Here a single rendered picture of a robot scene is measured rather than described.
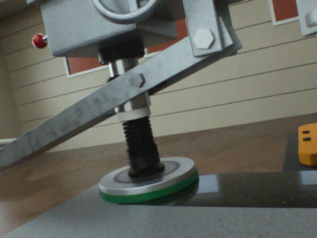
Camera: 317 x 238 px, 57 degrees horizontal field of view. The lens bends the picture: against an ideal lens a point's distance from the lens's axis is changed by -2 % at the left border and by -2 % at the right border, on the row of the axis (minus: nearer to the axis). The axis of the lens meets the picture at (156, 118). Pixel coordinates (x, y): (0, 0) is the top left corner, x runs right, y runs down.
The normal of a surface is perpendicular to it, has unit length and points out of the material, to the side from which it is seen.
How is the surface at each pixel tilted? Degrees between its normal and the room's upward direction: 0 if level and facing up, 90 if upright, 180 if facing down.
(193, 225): 0
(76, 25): 90
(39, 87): 90
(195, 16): 90
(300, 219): 0
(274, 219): 0
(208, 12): 90
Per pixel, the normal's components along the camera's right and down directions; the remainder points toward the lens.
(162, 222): -0.20, -0.98
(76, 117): -0.39, 0.16
